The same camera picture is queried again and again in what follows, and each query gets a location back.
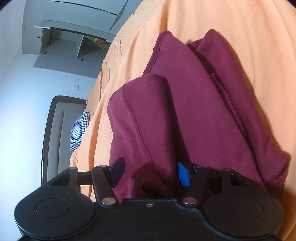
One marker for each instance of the maroon long sleeve shirt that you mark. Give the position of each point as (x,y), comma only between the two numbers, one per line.
(193,109)

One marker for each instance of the grey wardrobe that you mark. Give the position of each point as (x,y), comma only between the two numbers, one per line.
(54,31)

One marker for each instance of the dark wood padded headboard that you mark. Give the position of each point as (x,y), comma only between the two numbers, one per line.
(56,154)

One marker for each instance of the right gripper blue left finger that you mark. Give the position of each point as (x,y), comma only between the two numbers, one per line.
(104,178)

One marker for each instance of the white wall switch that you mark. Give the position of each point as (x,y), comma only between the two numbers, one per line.
(76,87)

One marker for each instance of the black white checkered pillow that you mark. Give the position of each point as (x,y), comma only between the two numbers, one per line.
(78,129)

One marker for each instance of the colourful bag in wardrobe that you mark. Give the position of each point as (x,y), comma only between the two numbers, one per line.
(104,44)

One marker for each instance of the orange duvet cover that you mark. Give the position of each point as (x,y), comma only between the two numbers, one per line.
(259,34)

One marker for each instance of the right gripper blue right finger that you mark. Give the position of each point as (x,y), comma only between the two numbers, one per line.
(195,180)

